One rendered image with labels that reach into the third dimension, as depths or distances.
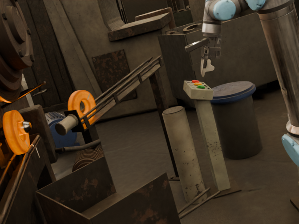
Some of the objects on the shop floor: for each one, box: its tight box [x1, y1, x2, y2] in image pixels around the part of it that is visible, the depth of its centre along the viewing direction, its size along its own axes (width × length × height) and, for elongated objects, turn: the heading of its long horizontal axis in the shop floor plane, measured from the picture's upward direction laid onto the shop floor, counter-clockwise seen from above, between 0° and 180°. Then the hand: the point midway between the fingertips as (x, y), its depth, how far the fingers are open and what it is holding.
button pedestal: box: [183, 80, 242, 199], centre depth 218 cm, size 16×24×62 cm, turn 47°
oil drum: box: [135, 7, 177, 30], centre depth 632 cm, size 59×59×89 cm
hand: (201, 74), depth 202 cm, fingers closed
